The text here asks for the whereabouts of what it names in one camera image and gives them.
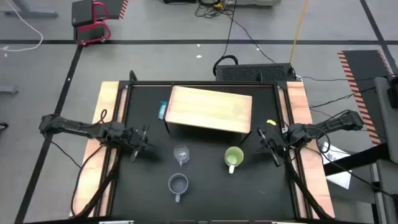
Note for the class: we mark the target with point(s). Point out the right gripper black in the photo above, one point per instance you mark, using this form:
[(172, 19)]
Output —
[(281, 143)]

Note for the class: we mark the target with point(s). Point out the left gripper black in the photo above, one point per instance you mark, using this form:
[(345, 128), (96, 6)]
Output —
[(132, 138)]

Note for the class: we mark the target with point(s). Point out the clear plastic cup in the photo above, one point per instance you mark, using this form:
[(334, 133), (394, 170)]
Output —
[(181, 153)]

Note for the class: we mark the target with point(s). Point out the green and white mug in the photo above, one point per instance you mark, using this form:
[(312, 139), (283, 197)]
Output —
[(234, 158)]

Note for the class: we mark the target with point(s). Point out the grey mug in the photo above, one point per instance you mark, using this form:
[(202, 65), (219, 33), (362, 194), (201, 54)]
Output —
[(178, 185)]

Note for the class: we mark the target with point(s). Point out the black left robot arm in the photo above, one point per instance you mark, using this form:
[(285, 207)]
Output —
[(71, 126)]

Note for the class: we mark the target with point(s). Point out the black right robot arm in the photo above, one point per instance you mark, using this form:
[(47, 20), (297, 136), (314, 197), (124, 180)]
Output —
[(335, 123)]

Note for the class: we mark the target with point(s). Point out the wooden shelf with black legs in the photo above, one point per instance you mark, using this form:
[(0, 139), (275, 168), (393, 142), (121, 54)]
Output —
[(208, 109)]

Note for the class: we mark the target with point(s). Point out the yellow tape tag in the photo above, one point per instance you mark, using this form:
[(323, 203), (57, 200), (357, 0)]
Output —
[(271, 122)]

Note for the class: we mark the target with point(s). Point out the blue cloth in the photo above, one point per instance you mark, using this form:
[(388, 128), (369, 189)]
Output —
[(162, 109)]

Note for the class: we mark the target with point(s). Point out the wooden table side panel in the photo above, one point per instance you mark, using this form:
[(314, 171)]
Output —
[(105, 99), (298, 96)]

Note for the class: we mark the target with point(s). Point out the black computer case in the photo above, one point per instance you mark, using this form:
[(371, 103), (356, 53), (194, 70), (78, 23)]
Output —
[(252, 73)]

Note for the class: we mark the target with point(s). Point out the white paper sheet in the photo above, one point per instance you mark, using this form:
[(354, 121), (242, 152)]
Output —
[(342, 180)]

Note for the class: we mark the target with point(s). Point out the black metal beam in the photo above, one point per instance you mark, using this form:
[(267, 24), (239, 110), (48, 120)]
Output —
[(357, 158)]

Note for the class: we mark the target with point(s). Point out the grey metal cart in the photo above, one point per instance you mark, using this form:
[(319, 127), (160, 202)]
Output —
[(385, 130)]

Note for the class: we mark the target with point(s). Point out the large black striped-edge mat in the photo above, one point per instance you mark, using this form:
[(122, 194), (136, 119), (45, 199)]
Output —
[(363, 68)]

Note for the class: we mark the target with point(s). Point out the black device on cart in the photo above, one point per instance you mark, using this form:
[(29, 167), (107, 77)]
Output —
[(393, 93)]

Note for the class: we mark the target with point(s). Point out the small black striped-edge mat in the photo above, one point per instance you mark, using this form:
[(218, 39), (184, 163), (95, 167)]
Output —
[(113, 7)]

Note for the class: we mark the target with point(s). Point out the grey equipment box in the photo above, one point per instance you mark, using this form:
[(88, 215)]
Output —
[(255, 2)]

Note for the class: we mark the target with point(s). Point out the red and black cart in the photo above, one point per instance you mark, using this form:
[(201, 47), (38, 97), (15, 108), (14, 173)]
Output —
[(84, 14)]

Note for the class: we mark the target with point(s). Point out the short grey desk foot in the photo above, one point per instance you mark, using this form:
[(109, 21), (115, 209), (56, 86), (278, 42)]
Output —
[(7, 89)]

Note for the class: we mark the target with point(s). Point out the long grey desk foot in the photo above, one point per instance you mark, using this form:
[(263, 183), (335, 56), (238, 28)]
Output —
[(34, 13)]

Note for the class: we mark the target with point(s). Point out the silver metal bracket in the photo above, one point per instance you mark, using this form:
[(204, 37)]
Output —
[(116, 222), (289, 222)]

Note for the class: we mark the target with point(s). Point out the black aluminium table frame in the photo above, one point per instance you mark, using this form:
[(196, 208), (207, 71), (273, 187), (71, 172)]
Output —
[(202, 83)]

